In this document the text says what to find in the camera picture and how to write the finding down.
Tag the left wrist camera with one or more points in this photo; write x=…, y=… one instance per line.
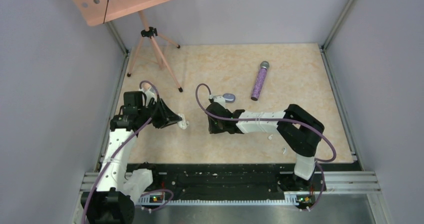
x=150, y=94

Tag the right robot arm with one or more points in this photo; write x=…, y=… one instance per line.
x=301, y=131

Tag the lavender charging case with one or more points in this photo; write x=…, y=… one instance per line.
x=229, y=97

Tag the white oval charging case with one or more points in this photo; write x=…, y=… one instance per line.
x=183, y=123

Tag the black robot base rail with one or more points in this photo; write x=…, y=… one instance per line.
x=230, y=182

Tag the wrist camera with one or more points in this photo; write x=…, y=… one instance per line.
x=150, y=94
x=218, y=99

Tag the purple glitter microphone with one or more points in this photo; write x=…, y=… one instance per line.
x=259, y=81

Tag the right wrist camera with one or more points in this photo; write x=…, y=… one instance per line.
x=218, y=99

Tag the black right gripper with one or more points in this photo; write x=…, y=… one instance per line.
x=213, y=129

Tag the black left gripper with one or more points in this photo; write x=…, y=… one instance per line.
x=166, y=116

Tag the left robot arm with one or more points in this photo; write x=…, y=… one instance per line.
x=113, y=196

